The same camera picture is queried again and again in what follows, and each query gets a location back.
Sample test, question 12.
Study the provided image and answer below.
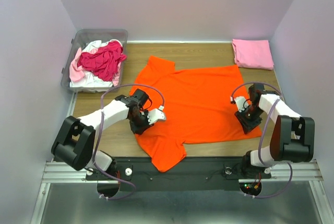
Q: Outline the folded pink t shirt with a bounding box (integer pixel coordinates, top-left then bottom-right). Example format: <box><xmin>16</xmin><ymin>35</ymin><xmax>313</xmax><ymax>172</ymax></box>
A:
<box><xmin>232</xmin><ymin>39</ymin><xmax>274</xmax><ymax>70</ymax></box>

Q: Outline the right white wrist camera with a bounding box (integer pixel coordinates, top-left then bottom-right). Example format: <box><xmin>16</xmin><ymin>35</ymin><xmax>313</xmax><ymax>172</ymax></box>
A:
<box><xmin>230</xmin><ymin>96</ymin><xmax>247</xmax><ymax>112</ymax></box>

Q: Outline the white shirt in bin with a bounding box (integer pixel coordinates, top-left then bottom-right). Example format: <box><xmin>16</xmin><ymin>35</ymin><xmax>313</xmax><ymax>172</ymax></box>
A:
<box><xmin>70</xmin><ymin>40</ymin><xmax>121</xmax><ymax>87</ymax></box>

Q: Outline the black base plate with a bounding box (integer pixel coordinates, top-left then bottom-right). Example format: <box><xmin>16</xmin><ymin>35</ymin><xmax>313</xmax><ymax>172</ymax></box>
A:
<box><xmin>53</xmin><ymin>156</ymin><xmax>272</xmax><ymax>192</ymax></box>

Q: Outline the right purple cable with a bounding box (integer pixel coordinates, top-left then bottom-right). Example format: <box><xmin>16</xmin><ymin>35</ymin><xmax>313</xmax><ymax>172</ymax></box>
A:
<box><xmin>230</xmin><ymin>81</ymin><xmax>294</xmax><ymax>199</ymax></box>

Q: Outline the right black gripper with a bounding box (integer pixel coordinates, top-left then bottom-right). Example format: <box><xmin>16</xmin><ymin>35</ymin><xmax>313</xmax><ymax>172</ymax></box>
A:
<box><xmin>234</xmin><ymin>105</ymin><xmax>264</xmax><ymax>134</ymax></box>

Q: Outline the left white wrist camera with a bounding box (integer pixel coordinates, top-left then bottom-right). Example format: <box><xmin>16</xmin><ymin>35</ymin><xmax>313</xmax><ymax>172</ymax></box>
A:
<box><xmin>147</xmin><ymin>105</ymin><xmax>166</xmax><ymax>125</ymax></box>

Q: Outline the clear plastic bin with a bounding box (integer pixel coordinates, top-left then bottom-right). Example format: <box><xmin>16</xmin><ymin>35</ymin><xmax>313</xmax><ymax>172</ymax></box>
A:
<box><xmin>61</xmin><ymin>29</ymin><xmax>128</xmax><ymax>92</ymax></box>

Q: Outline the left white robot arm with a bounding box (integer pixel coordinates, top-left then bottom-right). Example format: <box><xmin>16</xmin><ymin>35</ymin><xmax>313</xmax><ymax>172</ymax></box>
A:
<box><xmin>51</xmin><ymin>89</ymin><xmax>153</xmax><ymax>179</ymax></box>

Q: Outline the light pink shirt in bin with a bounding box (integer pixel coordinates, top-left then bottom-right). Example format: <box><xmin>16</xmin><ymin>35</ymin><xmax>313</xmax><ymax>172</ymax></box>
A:
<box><xmin>69</xmin><ymin>48</ymin><xmax>85</xmax><ymax>82</ymax></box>

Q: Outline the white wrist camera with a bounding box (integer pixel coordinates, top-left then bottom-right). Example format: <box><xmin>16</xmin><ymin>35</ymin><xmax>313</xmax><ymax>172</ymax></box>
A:
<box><xmin>230</xmin><ymin>96</ymin><xmax>247</xmax><ymax>112</ymax></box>
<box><xmin>147</xmin><ymin>105</ymin><xmax>166</xmax><ymax>125</ymax></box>

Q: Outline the orange t shirt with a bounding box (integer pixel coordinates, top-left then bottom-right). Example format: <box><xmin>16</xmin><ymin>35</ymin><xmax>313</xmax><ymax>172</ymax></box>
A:
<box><xmin>131</xmin><ymin>56</ymin><xmax>261</xmax><ymax>172</ymax></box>

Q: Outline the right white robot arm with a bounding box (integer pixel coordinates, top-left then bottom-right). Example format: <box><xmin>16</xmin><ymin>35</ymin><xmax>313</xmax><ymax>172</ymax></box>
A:
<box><xmin>230</xmin><ymin>82</ymin><xmax>315</xmax><ymax>178</ymax></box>

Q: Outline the magenta t shirt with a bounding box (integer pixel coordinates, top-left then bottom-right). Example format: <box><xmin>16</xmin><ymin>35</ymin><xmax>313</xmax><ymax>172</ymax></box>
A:
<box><xmin>78</xmin><ymin>41</ymin><xmax>127</xmax><ymax>81</ymax></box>

